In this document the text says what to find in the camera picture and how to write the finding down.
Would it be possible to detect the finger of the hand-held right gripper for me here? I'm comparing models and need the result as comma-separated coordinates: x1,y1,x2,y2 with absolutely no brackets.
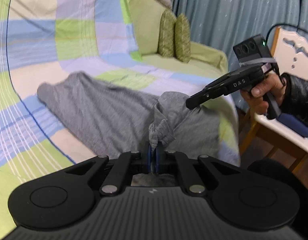
186,79,231,110

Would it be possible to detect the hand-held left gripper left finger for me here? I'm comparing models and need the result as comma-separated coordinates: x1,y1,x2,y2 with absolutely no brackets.
65,144,154,197

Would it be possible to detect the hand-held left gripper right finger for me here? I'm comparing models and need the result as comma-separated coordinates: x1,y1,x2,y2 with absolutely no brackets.
154,144,242,197

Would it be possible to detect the light grey garment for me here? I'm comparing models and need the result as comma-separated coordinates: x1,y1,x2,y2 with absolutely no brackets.
37,71,222,188

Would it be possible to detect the person's right forearm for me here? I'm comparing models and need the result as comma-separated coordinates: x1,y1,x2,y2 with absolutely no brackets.
279,74,308,128

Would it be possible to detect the person's right hand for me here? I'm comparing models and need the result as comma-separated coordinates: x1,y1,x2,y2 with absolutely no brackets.
240,74,286,116

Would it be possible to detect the white wooden chair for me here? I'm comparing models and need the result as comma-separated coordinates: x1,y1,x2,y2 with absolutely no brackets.
240,26,308,174

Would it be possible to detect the green patterned pillow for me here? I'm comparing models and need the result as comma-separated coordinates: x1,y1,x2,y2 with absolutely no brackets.
174,14,192,63
158,9,178,58

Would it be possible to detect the blue folded garment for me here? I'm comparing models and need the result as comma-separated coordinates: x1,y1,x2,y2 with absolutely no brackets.
279,113,308,138

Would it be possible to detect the green covered sofa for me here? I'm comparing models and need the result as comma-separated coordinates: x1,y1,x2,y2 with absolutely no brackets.
123,0,229,74

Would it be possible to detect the checked blue green blanket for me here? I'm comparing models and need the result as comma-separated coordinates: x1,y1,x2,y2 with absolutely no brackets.
0,0,242,205

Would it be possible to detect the black cable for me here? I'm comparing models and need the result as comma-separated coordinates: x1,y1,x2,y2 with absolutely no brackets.
266,0,308,46

